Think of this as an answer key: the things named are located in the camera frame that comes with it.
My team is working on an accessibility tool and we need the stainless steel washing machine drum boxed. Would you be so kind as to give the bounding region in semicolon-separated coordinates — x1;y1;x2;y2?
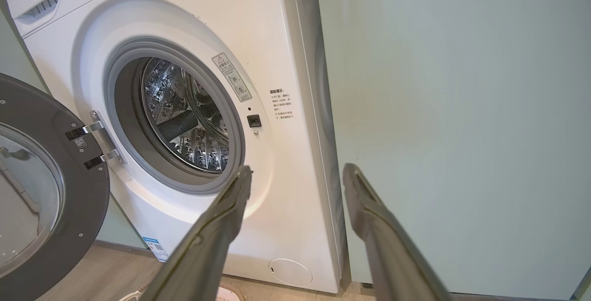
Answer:
134;57;230;173

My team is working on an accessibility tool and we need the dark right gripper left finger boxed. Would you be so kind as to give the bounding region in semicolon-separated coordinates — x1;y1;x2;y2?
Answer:
141;166;253;301

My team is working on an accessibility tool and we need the metal door hinge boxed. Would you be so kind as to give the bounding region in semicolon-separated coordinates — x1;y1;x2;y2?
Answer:
65;110;126;170

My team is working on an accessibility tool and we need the grey warning sticker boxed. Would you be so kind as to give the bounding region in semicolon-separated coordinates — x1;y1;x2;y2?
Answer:
212;53;253;102

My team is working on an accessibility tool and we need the round dark washer door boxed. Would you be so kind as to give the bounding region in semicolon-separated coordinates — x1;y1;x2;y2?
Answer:
0;73;110;301

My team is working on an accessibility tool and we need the round white filter cover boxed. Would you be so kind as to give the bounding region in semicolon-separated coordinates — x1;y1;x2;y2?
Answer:
268;258;313;287

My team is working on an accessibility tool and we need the blue energy label sticker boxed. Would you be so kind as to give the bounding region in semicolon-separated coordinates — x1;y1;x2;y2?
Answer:
141;235;170;263

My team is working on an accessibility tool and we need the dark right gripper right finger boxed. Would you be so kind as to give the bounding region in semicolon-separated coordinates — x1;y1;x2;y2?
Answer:
343;163;455;301

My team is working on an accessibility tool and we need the white perforated laundry basket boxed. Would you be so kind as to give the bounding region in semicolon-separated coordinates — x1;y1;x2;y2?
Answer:
119;285;247;301

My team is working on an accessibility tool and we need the white front-load washing machine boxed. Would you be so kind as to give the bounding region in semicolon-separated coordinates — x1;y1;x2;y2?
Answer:
2;0;349;294

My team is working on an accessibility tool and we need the grey rubber door gasket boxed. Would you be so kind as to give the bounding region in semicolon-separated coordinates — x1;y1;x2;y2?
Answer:
104;38;246;195

